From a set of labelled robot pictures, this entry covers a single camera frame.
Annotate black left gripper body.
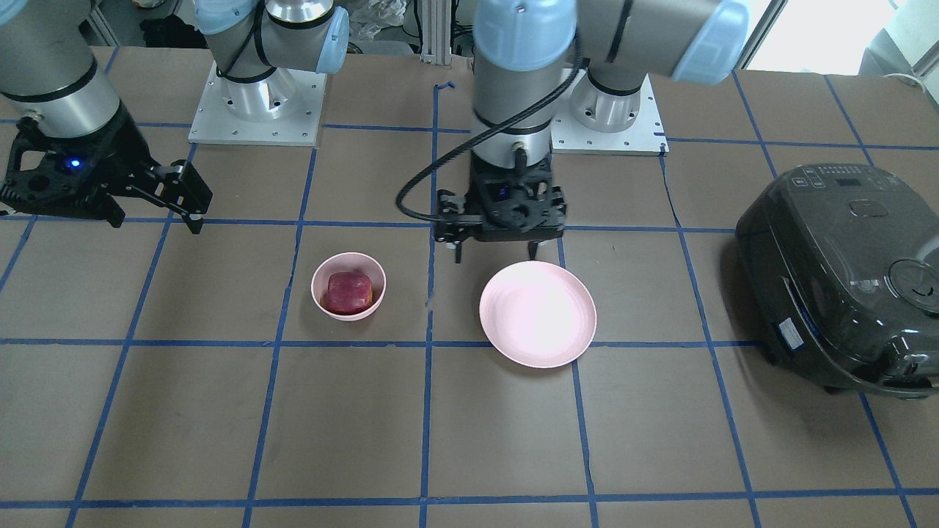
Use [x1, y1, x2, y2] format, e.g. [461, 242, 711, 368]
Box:
[432, 153, 567, 244]

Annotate black braided cable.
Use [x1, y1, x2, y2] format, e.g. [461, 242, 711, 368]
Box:
[396, 44, 584, 222]

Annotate pink bowl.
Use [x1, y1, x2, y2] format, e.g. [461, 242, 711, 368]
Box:
[310, 252, 387, 321]

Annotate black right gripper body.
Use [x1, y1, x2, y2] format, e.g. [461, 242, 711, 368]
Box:
[1, 103, 213, 228]

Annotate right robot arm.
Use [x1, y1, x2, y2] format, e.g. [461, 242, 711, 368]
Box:
[2, 1, 350, 235]

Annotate black rice cooker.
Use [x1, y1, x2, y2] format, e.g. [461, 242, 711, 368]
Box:
[735, 163, 938, 399]

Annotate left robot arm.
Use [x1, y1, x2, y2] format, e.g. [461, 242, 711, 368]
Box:
[428, 1, 750, 260]

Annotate red apple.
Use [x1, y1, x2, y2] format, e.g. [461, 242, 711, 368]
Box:
[323, 271, 373, 315]

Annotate aluminium frame post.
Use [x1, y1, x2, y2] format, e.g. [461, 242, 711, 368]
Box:
[415, 0, 456, 66]

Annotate pink plate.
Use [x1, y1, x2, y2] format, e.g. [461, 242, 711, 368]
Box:
[478, 261, 598, 369]

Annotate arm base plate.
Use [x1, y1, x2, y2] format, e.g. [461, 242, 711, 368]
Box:
[188, 67, 328, 147]
[550, 71, 670, 156]

